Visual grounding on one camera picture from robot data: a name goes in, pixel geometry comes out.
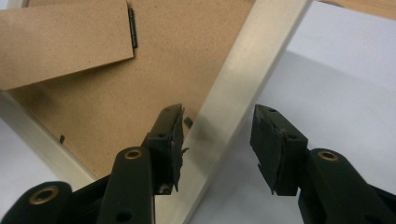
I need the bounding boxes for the white paper sheet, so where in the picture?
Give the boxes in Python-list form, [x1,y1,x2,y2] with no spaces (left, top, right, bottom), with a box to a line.
[0,1,396,224]

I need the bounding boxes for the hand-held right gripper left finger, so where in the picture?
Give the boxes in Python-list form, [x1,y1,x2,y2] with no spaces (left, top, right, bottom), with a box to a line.
[141,104,187,196]

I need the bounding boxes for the wooden picture frame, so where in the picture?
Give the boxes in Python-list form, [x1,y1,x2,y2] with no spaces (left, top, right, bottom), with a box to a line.
[0,0,314,224]

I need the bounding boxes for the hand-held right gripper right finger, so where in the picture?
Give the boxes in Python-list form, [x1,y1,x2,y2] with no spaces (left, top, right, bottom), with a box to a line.
[249,104,309,197]

